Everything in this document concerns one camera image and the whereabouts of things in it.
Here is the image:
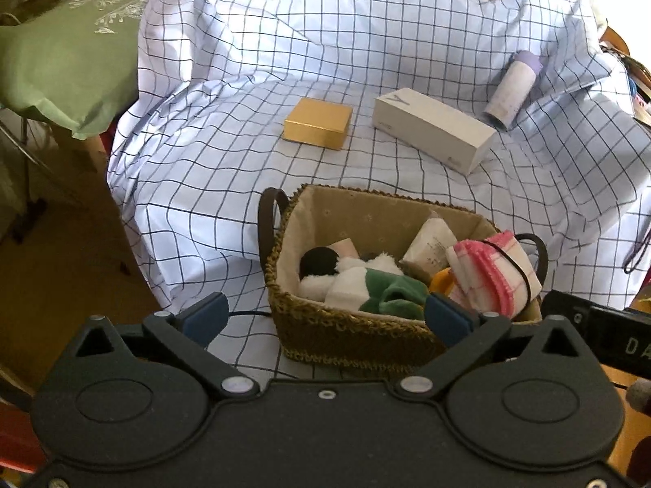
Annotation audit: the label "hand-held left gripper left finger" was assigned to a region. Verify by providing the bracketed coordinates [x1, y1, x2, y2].
[76, 292, 260, 402]

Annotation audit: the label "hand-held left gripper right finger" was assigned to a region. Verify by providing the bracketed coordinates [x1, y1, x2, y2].
[394, 295, 585, 402]

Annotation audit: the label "orange plush toy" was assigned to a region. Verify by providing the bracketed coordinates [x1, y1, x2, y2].
[430, 267, 459, 296]

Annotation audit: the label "pink and white towel roll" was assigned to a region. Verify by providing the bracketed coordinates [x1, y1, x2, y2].
[446, 230, 541, 314]

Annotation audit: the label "green and white plush toy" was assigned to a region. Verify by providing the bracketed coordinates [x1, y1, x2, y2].
[325, 267, 430, 321]

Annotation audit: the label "white printed packet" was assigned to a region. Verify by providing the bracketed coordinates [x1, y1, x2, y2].
[402, 211, 459, 279]

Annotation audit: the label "woven basket with fabric lining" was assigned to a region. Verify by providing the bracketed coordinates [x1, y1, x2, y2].
[257, 184, 550, 367]

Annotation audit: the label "white fluffy plush toy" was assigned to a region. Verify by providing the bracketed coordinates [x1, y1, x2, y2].
[297, 251, 402, 311]

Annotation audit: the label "long white box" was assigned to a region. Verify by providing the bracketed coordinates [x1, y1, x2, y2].
[372, 88, 498, 176]

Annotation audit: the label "gold box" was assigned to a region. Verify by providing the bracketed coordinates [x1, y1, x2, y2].
[283, 98, 354, 152]

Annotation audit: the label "metal rack legs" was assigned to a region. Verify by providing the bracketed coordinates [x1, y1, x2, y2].
[0, 112, 69, 245]

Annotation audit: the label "white bottle with purple cap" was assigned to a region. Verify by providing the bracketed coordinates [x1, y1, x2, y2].
[483, 50, 541, 131]

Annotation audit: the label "white checked cloth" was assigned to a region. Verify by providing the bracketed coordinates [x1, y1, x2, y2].
[106, 0, 651, 364]

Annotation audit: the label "brown leather wallet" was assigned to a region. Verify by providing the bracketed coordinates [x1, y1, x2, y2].
[601, 28, 634, 57]

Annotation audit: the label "green printed bag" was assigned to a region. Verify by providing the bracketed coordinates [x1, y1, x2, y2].
[0, 0, 153, 139]

